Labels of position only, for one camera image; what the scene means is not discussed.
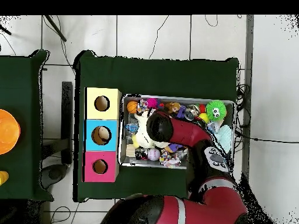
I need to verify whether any cream yellow cloth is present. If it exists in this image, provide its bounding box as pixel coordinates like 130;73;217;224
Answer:
134;110;171;149

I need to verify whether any shallow metal mesh bin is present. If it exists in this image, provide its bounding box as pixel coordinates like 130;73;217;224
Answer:
117;93;236;172

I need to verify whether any wooden box with three holes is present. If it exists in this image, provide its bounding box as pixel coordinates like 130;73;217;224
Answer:
82;87;123;183

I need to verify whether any pink spiky ball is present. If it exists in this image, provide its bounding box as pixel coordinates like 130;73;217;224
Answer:
146;97;158;109

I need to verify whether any crushed silver drink can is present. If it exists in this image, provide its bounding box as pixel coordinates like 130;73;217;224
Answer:
186;104;201;120

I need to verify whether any orange toy basketball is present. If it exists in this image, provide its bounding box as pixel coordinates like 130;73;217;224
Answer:
126;100;138;114

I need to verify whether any crushed clear water bottle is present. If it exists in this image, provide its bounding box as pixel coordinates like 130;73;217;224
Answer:
126;123;140;144

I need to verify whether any dark green table cloth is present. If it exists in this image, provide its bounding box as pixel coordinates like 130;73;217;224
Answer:
72;50;239;207
0;49;54;201

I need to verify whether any white toy baseball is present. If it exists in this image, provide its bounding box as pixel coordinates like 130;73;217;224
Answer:
147;148;161;162

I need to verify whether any crushed black drink can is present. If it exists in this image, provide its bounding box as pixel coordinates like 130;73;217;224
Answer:
135;148;148;160

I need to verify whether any green spiky ball with eyes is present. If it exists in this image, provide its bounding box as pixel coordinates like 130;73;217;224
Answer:
205;99;228;122

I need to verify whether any mint green cloth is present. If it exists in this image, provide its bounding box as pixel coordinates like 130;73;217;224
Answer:
215;124;233;153

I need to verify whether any black upright panel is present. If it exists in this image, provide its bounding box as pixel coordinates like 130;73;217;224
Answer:
61;81;74;165

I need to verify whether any black tripod leg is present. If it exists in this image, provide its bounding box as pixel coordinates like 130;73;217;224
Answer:
0;24;12;36
44;15;67;43

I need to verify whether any orange bowl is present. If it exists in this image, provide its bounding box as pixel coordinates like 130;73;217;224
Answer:
0;108;21;155

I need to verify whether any small yellow object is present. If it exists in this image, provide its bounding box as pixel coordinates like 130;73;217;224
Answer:
0;170;9;186

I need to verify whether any black cable bundle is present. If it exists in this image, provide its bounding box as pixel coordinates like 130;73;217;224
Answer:
235;83;252;113

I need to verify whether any thin black floor cable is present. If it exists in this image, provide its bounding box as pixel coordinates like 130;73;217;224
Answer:
148;15;169;60

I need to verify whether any black cable with connector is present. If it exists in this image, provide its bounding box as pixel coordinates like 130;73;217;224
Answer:
235;130;299;144

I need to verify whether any grey floor cable cover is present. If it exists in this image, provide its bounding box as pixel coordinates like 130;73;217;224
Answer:
240;15;255;174

